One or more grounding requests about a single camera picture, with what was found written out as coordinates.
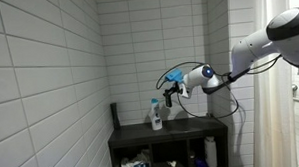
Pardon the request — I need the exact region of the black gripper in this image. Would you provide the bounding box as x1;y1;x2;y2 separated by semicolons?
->
162;82;184;100

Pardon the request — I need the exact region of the white shampoo bottle blue cap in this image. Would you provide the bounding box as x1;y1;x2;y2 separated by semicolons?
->
149;97;164;131

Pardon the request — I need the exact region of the tall dark grey bottle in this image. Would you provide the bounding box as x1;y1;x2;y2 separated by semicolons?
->
109;102;122;131

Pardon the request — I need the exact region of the plain white bottle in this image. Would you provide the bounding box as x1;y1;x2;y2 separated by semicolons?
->
204;135;218;167

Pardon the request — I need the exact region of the dark blue round bottle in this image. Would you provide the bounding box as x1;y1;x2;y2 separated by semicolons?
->
194;158;207;167

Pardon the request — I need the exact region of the black cubby shelf unit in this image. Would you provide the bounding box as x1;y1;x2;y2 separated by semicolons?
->
106;115;230;167

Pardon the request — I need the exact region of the crumpled white cloth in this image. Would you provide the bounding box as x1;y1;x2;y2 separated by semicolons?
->
120;149;152;167

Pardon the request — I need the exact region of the white shower curtain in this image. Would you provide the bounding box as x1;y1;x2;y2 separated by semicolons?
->
248;0;299;167

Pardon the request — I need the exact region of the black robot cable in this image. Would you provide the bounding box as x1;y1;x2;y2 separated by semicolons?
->
154;54;286;121

